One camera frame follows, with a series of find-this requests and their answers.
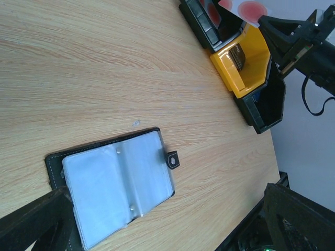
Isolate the blue card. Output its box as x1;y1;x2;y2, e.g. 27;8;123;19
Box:
252;91;261;102

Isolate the black bin far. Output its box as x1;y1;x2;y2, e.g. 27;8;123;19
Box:
179;0;246;53

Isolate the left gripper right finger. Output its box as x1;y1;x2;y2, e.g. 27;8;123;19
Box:
263;183;334;250

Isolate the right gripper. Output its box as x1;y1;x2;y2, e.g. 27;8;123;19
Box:
258;5;334;95

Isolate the yellow bin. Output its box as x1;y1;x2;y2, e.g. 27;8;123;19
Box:
210;24;271;98

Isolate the black bin near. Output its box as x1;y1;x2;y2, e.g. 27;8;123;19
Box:
233;61;286;134

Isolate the black bin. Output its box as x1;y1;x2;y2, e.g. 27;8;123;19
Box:
233;61;286;134
179;0;246;53

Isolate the black card holder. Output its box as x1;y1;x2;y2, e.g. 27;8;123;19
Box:
44;127;180;250

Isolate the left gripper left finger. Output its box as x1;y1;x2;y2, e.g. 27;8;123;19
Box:
1;186;74;250

